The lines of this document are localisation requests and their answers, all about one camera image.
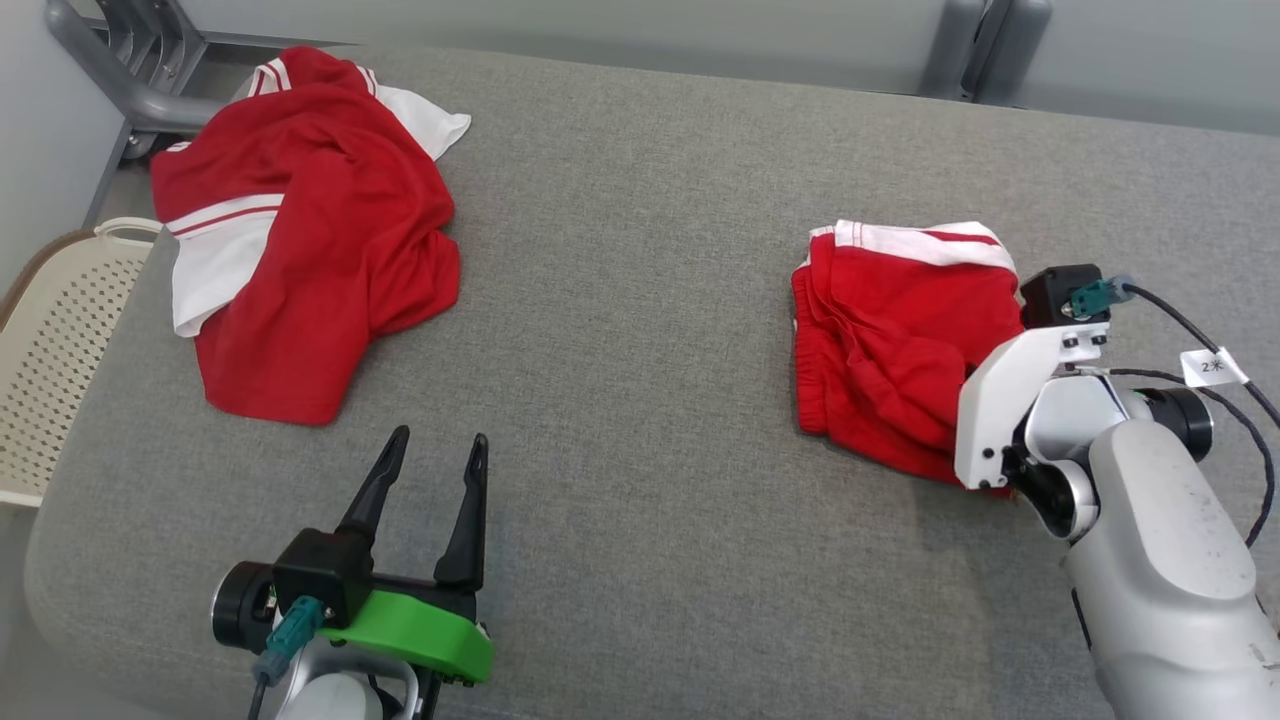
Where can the cream perforated laundry basket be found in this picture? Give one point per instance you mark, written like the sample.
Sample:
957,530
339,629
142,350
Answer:
60,350

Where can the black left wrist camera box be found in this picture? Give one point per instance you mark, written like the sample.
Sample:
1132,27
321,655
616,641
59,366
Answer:
320,570

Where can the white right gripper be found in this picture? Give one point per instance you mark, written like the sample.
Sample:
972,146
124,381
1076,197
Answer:
990,410

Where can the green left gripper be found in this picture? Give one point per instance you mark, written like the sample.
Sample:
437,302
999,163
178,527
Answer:
430,635

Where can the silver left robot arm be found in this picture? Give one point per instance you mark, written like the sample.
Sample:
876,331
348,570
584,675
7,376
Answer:
330,695

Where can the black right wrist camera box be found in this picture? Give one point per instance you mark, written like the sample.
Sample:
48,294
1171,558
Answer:
1050,295

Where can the red shorts with white stripes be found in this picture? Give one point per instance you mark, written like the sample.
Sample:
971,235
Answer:
880,330

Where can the red shirt with white sleeves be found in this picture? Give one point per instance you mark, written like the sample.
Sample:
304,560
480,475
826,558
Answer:
320,250

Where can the grey metal frame leg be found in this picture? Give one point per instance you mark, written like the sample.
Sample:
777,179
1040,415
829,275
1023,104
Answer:
150,105
965,50

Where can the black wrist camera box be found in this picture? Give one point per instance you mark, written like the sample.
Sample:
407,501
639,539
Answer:
320,570
1050,295

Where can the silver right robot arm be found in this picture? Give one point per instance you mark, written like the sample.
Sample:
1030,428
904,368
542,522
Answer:
1160,560

